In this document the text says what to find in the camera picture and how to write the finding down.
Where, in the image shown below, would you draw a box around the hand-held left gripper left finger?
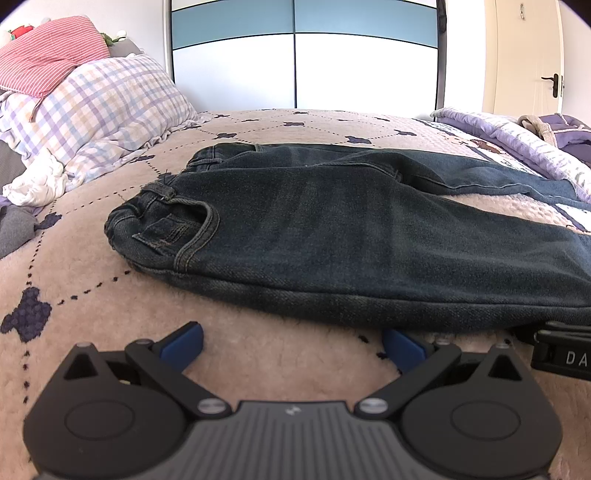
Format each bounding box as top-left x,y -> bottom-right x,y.
62,322 -> 233,421

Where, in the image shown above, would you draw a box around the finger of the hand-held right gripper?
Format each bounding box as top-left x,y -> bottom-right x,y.
512,323 -> 543,345

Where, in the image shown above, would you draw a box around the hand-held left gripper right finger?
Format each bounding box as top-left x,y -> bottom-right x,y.
356,329 -> 532,421

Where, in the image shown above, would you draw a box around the dark blue jeans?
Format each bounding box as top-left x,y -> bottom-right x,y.
104,142 -> 591,334

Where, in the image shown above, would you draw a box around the purple quilt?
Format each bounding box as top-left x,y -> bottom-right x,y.
429,107 -> 591,204

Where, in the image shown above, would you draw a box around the grey garment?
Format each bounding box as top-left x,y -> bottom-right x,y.
0,203 -> 44,259

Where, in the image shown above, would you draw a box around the white crumpled cloth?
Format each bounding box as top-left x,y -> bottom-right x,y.
2,159 -> 68,207

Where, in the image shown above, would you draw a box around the plaid pillow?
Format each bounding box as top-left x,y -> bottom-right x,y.
0,55 -> 200,192

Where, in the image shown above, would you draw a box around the cream door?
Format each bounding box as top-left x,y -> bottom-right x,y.
482,0 -> 566,116

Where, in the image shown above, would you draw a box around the wardrobe with sliding doors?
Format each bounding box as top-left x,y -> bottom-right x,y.
163,0 -> 448,112

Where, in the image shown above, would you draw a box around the red striped pillow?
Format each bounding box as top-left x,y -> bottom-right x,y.
0,15 -> 112,99

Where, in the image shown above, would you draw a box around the purple bag with beige strap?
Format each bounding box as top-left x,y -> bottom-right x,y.
517,113 -> 591,162

